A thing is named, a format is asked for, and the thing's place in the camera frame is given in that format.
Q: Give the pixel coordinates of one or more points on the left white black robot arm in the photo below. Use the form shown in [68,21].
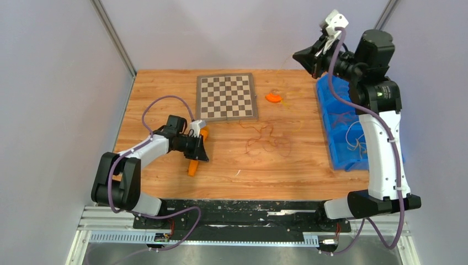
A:
[117,182]

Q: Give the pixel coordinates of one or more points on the left corner aluminium post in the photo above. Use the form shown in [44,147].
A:
[111,31]

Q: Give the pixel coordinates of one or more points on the blue three-compartment bin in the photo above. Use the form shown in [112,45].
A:
[344,134]

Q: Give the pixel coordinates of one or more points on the wooden chessboard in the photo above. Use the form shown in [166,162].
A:
[226,97]

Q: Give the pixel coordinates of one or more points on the orange curved plastic piece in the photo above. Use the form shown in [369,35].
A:
[273,98]

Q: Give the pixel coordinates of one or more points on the orange carrot toy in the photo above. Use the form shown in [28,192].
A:
[193,165]

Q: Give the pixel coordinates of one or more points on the right corner aluminium post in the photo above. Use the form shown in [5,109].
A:
[385,14]

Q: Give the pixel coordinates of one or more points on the aluminium frame rail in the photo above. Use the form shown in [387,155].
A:
[105,237]

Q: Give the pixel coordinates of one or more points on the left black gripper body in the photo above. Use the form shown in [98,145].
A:
[189,146]

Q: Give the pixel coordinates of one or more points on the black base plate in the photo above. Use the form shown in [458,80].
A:
[242,220]

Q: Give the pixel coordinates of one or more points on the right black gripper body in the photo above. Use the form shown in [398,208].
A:
[324,61]

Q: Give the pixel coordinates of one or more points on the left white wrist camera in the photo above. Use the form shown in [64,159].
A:
[195,127]

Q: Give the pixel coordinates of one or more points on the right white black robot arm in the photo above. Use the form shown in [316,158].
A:
[376,100]

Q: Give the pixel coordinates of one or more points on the corner aluminium post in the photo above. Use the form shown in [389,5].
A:
[111,31]
[385,14]

